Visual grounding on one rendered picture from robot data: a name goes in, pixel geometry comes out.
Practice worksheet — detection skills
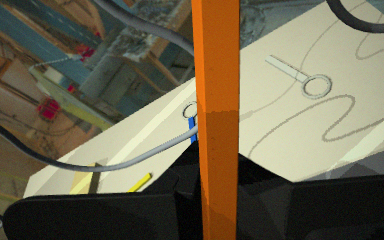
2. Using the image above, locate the grey loop with blue handle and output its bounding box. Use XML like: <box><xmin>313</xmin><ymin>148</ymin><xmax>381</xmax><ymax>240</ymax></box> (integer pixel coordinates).
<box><xmin>182</xmin><ymin>102</ymin><xmax>198</xmax><ymax>144</ymax></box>

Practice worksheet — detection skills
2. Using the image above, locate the orange handle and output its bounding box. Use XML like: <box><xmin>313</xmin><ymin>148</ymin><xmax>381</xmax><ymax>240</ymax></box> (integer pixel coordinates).
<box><xmin>191</xmin><ymin>0</ymin><xmax>241</xmax><ymax>240</ymax></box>

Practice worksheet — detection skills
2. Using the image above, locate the tan flat rectangular block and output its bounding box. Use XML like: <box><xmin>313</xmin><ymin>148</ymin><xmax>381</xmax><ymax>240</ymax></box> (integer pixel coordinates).
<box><xmin>69</xmin><ymin>162</ymin><xmax>102</xmax><ymax>195</ymax></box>

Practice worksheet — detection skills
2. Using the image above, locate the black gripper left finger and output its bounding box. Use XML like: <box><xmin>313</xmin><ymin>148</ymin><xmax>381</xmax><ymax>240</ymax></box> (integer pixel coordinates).
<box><xmin>2</xmin><ymin>140</ymin><xmax>204</xmax><ymax>240</ymax></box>

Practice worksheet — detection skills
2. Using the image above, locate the pale grey loop with straight handle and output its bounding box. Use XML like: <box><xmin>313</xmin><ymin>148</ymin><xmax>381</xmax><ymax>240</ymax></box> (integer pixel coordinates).
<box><xmin>265</xmin><ymin>55</ymin><xmax>331</xmax><ymax>99</ymax></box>

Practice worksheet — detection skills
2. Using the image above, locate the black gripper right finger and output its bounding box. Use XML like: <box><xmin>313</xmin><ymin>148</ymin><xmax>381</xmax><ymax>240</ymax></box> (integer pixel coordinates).
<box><xmin>236</xmin><ymin>153</ymin><xmax>384</xmax><ymax>240</ymax></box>

